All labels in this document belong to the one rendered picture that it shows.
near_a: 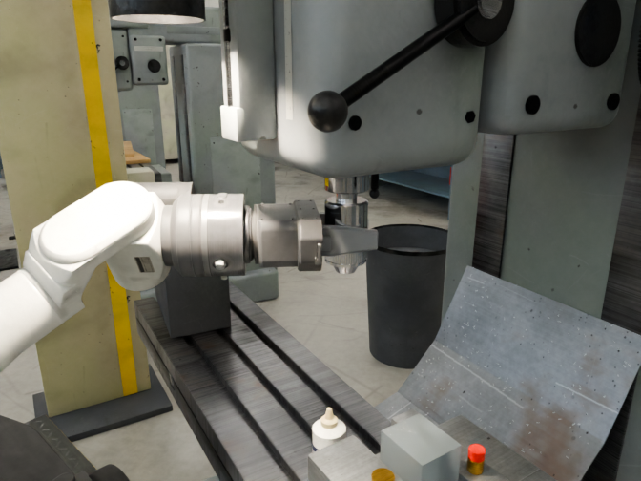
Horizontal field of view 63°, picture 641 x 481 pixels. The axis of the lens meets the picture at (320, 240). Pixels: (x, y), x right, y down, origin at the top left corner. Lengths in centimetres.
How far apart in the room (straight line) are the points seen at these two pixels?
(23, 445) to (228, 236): 105
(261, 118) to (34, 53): 174
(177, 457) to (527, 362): 162
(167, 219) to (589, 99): 45
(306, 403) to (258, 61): 54
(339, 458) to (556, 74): 44
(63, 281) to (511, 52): 46
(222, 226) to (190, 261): 5
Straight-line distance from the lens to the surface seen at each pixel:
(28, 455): 146
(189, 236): 54
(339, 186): 54
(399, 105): 47
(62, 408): 256
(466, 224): 96
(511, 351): 89
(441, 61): 50
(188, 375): 94
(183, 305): 104
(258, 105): 49
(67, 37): 220
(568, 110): 60
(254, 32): 49
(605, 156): 80
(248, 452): 77
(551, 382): 85
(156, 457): 226
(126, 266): 58
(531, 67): 55
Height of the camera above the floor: 140
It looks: 18 degrees down
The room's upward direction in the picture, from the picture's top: straight up
